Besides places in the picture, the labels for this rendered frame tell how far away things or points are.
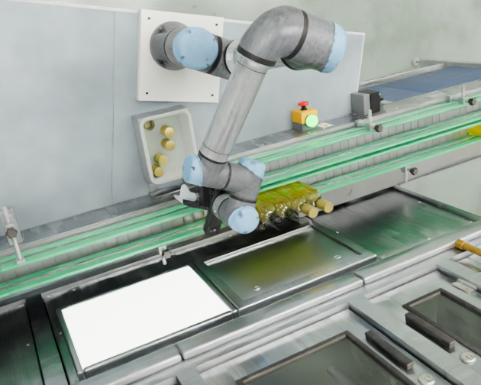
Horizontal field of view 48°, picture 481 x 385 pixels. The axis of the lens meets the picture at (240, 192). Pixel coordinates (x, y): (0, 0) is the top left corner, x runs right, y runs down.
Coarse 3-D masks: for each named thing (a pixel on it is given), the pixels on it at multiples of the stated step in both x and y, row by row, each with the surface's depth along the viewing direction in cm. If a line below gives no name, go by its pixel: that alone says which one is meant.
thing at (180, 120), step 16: (176, 112) 171; (144, 128) 175; (176, 128) 180; (192, 128) 175; (144, 144) 169; (160, 144) 179; (176, 144) 181; (192, 144) 177; (176, 160) 183; (160, 176) 178; (176, 176) 177
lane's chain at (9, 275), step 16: (416, 144) 216; (432, 144) 220; (368, 160) 207; (384, 160) 211; (320, 176) 199; (336, 176) 202; (160, 224) 175; (176, 224) 177; (112, 240) 169; (64, 256) 163; (80, 256) 165; (16, 272) 158; (32, 272) 160
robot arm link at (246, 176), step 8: (240, 160) 140; (248, 160) 139; (256, 160) 142; (232, 168) 137; (240, 168) 138; (248, 168) 139; (256, 168) 139; (264, 168) 141; (232, 176) 136; (240, 176) 138; (248, 176) 139; (256, 176) 139; (232, 184) 137; (240, 184) 138; (248, 184) 139; (256, 184) 140; (232, 192) 142; (240, 192) 140; (248, 192) 140; (256, 192) 141; (240, 200) 140; (248, 200) 140; (256, 200) 142
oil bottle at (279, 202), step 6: (264, 192) 179; (270, 192) 178; (264, 198) 175; (270, 198) 174; (276, 198) 173; (282, 198) 172; (276, 204) 169; (282, 204) 169; (288, 204) 169; (276, 210) 169; (282, 216) 170
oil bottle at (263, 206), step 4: (260, 200) 172; (264, 200) 172; (260, 204) 169; (264, 204) 169; (268, 204) 169; (272, 204) 169; (256, 208) 168; (260, 208) 167; (264, 208) 167; (268, 208) 167; (272, 208) 167; (260, 212) 167; (264, 212) 166; (260, 216) 167; (264, 216) 167; (260, 220) 168; (264, 220) 167; (268, 220) 167
